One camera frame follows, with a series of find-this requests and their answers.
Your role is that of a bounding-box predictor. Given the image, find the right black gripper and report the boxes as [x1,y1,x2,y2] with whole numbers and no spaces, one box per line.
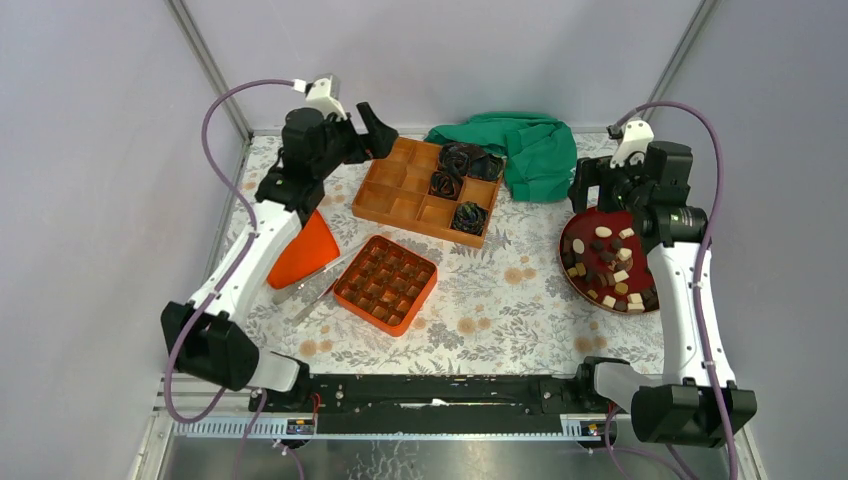
[566,149,650,214]

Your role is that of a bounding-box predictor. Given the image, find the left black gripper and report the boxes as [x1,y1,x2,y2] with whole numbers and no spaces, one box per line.
[309,101,394,180]

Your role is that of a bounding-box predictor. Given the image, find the red round plate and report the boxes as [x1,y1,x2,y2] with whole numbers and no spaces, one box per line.
[559,207,660,315]

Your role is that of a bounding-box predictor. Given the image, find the orange box lid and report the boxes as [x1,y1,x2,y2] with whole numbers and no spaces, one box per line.
[266,211,340,290]

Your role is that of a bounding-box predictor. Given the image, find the orange chocolate box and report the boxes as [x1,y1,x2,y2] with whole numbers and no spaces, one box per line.
[332,235,438,337]

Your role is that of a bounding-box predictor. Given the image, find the metal serving tongs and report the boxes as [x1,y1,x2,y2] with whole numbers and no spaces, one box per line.
[271,245,362,325]

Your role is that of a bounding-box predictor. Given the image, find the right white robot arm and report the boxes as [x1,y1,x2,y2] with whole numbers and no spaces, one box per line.
[568,141,757,448]

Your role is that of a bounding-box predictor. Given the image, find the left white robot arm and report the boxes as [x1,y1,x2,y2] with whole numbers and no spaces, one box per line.
[161,102,399,411]

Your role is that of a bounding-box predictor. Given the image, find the wooden compartment organizer tray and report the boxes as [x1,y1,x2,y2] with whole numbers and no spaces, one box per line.
[352,138,502,248]

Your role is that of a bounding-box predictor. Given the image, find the dark rolled fabric middle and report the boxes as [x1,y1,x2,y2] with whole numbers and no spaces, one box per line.
[428,170,464,200]

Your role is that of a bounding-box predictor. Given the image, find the dark rolled fabric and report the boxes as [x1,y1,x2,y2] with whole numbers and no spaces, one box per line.
[428,170,464,200]
[438,142,505,182]
[450,201,489,236]

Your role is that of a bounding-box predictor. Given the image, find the green cloth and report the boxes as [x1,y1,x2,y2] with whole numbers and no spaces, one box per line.
[424,112,577,203]

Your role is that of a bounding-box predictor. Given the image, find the dark rolled fabric back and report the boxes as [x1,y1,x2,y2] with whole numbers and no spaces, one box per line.
[438,142,505,182]

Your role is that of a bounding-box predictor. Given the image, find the dark rolled fabric front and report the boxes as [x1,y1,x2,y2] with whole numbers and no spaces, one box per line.
[450,201,489,236]

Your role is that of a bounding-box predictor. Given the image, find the floral table mat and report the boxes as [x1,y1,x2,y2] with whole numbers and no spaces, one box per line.
[247,165,664,374]

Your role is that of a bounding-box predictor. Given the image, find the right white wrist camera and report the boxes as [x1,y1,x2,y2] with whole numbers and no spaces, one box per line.
[607,118,654,169]

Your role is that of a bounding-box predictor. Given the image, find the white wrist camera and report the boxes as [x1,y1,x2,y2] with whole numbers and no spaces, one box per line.
[607,118,654,169]
[292,74,348,121]

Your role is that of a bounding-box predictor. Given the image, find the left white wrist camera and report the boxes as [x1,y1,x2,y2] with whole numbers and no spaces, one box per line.
[292,74,348,121]

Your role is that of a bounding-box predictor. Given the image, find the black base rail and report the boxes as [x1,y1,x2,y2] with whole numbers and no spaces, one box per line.
[248,374,611,437]

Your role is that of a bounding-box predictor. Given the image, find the aluminium frame rail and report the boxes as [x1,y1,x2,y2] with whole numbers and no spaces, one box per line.
[135,374,319,480]

